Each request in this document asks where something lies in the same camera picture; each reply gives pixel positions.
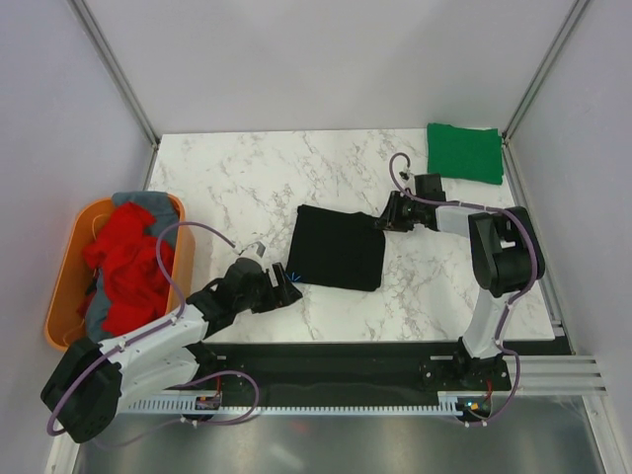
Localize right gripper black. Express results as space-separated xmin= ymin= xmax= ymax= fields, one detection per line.
xmin=373 ymin=192 xmax=424 ymax=234

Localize black t shirt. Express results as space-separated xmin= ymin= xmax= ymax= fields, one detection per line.
xmin=286 ymin=204 xmax=386 ymax=292

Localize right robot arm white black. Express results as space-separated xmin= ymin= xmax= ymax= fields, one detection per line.
xmin=375 ymin=174 xmax=545 ymax=389

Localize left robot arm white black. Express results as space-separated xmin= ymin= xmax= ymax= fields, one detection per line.
xmin=40 ymin=257 xmax=302 ymax=443

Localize folded green t shirt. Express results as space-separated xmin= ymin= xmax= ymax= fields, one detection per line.
xmin=427 ymin=123 xmax=504 ymax=186

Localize red t shirt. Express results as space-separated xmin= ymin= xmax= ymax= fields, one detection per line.
xmin=77 ymin=201 xmax=177 ymax=337

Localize grey t shirt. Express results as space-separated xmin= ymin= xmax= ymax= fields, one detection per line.
xmin=81 ymin=190 xmax=182 ymax=342

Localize orange plastic basket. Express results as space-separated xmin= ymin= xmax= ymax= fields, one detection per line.
xmin=43 ymin=197 xmax=196 ymax=352

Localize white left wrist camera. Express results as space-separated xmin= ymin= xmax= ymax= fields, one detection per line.
xmin=233 ymin=241 xmax=267 ymax=262

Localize right aluminium frame post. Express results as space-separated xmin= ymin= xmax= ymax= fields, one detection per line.
xmin=501 ymin=0 xmax=593 ymax=144

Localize aluminium frame post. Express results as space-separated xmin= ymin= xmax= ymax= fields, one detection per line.
xmin=68 ymin=0 xmax=162 ymax=149
xmin=501 ymin=0 xmax=593 ymax=144

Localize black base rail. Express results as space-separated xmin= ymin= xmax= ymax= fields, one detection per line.
xmin=162 ymin=340 xmax=514 ymax=411

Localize white slotted cable duct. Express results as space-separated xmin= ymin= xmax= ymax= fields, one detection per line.
xmin=121 ymin=391 xmax=466 ymax=417

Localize left aluminium frame post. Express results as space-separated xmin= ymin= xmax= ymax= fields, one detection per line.
xmin=68 ymin=0 xmax=162 ymax=149

